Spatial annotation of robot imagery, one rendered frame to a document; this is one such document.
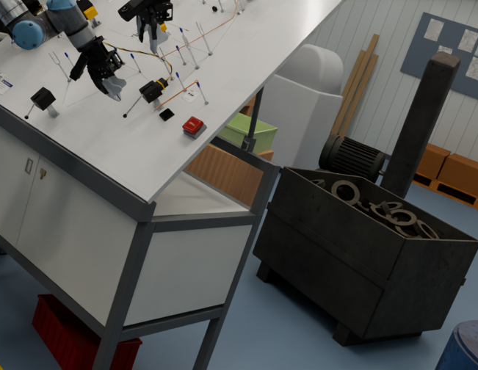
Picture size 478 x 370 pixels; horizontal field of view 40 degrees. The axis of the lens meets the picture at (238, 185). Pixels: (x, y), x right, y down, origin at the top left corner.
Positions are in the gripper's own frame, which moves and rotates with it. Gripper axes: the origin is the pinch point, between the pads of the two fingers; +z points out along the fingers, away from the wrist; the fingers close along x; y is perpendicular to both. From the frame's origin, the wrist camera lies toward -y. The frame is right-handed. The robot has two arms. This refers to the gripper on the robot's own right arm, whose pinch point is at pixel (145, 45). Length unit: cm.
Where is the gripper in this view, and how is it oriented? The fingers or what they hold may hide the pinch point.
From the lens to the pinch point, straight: 207.1
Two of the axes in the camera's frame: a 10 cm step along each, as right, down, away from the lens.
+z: -0.9, 7.8, 6.2
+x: -5.5, -5.6, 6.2
